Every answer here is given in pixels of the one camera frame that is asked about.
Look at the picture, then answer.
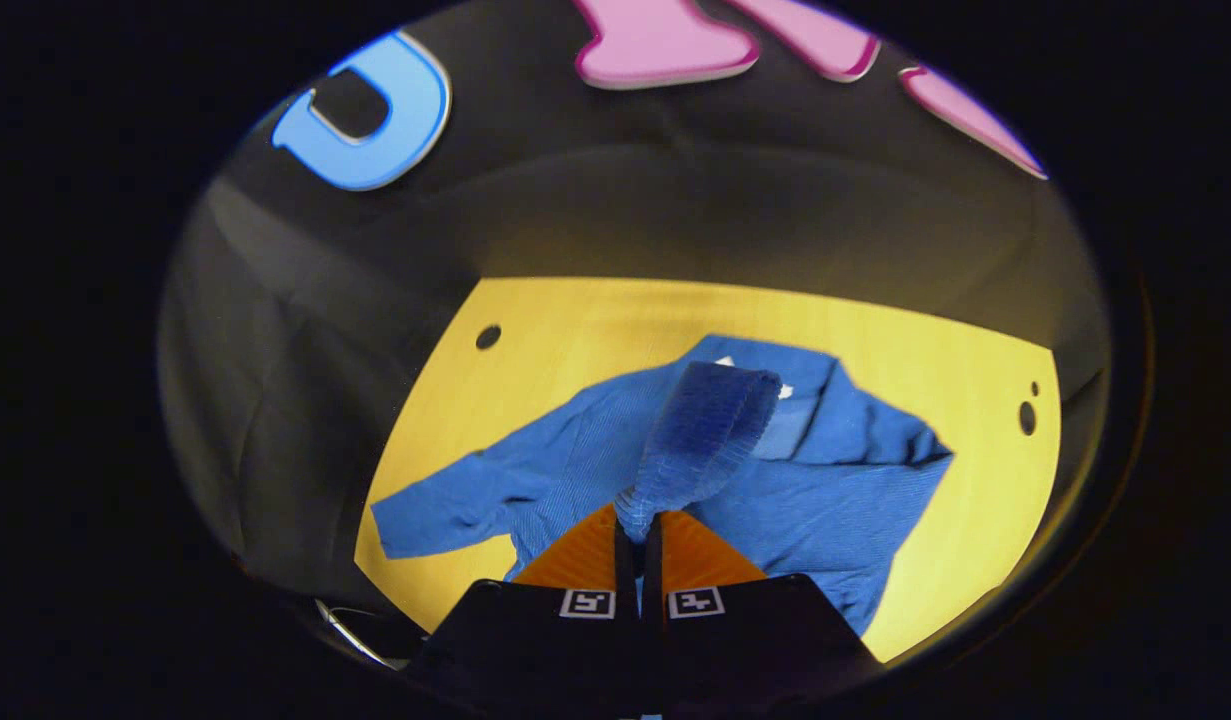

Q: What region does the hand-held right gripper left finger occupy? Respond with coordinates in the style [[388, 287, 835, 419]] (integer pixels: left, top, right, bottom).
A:
[[413, 503, 642, 719]]

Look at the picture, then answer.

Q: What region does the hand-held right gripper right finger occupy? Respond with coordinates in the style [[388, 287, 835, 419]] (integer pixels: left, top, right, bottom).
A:
[[641, 510, 884, 719]]

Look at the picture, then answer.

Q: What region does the blue button shirt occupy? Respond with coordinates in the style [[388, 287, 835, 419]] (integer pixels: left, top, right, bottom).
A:
[[372, 335, 954, 638]]

